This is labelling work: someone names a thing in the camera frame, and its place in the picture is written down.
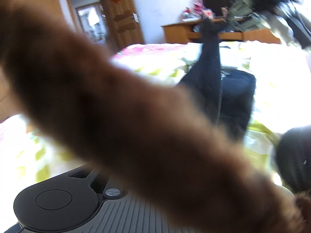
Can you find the brown fuzzy sleeve cuff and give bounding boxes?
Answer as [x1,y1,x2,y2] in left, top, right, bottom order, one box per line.
[1,0,310,232]

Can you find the brown wooden door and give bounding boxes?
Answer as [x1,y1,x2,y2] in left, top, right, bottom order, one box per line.
[102,0,145,50]

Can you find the black pants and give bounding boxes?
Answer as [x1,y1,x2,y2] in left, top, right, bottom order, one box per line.
[180,18,256,140]

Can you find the colourful checked bed quilt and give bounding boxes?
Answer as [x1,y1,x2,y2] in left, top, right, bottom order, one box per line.
[1,41,310,187]

